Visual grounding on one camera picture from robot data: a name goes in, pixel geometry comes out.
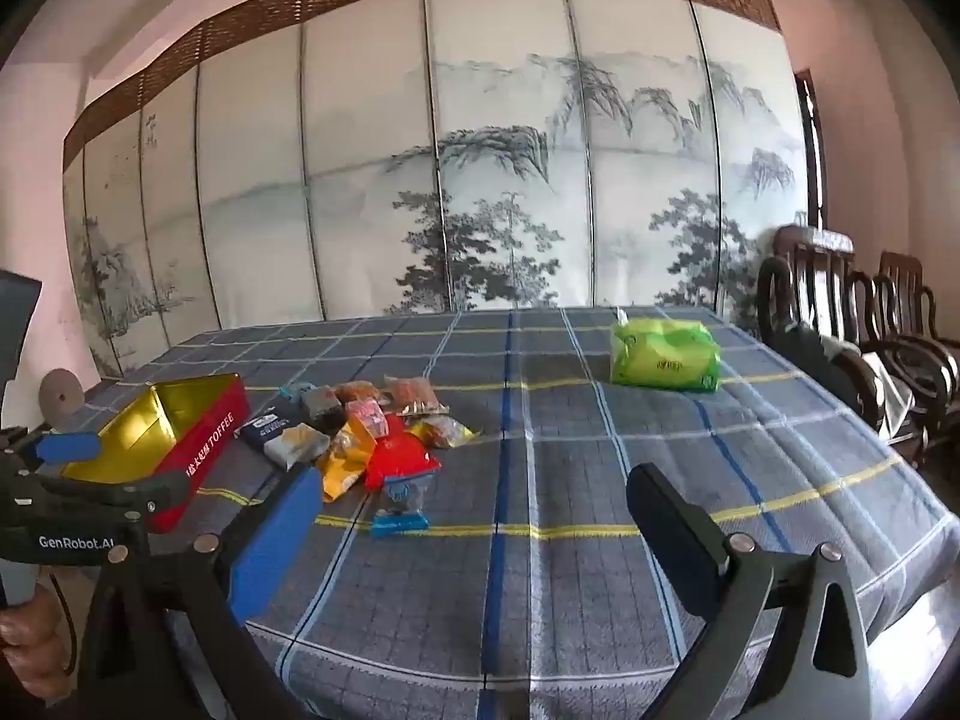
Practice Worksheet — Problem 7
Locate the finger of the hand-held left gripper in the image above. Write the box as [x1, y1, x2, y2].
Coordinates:
[0, 427, 103, 470]
[13, 469, 193, 535]

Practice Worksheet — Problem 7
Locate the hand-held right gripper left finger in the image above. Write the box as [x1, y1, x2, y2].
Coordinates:
[75, 465, 323, 720]

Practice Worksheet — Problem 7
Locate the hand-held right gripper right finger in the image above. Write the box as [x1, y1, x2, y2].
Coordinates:
[626, 463, 875, 720]

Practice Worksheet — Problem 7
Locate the red tin box gold inside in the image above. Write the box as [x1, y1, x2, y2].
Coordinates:
[60, 373, 250, 533]

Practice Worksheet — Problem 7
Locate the navy and white snack packet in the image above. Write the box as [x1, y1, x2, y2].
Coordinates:
[234, 409, 320, 472]

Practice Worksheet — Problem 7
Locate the clear blue candy packet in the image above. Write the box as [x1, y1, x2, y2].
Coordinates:
[371, 476, 430, 539]

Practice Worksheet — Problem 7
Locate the grey speckled snack packet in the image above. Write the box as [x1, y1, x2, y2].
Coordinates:
[301, 386, 347, 421]

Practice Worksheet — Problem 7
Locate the pink snack packet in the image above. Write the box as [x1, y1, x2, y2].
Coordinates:
[346, 397, 391, 437]

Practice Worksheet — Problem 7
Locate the person's left hand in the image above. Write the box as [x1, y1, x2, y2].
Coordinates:
[0, 586, 67, 707]

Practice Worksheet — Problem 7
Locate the grey round disc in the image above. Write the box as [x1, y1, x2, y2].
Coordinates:
[39, 367, 86, 432]

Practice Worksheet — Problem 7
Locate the blue plaid tablecloth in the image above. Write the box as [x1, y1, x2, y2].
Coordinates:
[45, 305, 960, 720]

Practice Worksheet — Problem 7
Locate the red snack packet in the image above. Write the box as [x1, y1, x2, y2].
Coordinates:
[365, 420, 443, 492]

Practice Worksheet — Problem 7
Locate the yellow snack packet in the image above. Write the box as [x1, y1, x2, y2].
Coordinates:
[409, 418, 479, 451]

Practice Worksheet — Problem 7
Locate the dark cloth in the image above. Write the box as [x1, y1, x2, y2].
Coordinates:
[780, 322, 878, 421]

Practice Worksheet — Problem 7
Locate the white cloth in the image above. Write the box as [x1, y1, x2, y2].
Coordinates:
[821, 334, 927, 440]

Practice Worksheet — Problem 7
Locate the dark wooden armchair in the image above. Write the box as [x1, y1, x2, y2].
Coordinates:
[862, 251, 960, 470]
[756, 225, 901, 436]

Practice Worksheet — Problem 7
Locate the painted folding screen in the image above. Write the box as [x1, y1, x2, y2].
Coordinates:
[62, 0, 811, 383]

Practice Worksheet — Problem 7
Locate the dark wooden window frame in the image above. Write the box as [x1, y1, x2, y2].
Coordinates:
[795, 69, 827, 232]

